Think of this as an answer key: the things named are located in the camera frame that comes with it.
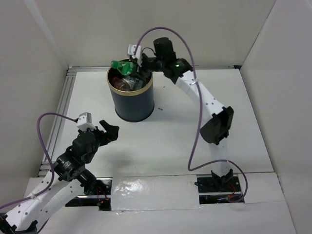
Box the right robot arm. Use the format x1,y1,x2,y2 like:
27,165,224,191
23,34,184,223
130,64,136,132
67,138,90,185
133,37,234,191

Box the clear wide-mouth plastic jar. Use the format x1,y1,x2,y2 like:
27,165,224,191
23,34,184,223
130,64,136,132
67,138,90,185
123,76,146,91

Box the black bin with gold rim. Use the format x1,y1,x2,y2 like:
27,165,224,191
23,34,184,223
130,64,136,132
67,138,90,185
107,59,155,122

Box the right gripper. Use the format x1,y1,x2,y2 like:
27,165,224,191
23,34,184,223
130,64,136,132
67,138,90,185
129,54,165,81

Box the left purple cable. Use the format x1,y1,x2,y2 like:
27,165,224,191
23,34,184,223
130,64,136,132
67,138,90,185
0,112,80,227

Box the crushed bottle red cap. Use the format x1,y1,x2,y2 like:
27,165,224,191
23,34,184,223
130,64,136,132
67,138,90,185
112,77,131,92

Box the aluminium frame rail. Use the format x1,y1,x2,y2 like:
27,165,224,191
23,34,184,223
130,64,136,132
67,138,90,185
37,69,234,171

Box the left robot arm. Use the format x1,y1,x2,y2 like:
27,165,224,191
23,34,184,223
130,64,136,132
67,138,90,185
0,120,119,234

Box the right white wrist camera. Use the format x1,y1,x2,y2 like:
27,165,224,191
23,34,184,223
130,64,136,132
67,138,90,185
127,44,142,67

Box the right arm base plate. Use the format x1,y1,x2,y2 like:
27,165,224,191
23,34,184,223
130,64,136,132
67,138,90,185
194,175,243,205

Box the green bottle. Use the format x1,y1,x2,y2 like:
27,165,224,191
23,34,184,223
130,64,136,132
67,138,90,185
111,60,137,76

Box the silver foil sheet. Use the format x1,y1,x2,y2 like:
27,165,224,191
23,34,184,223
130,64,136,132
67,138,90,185
111,175,200,211

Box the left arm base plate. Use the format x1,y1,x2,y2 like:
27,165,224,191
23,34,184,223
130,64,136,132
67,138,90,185
65,177,113,212

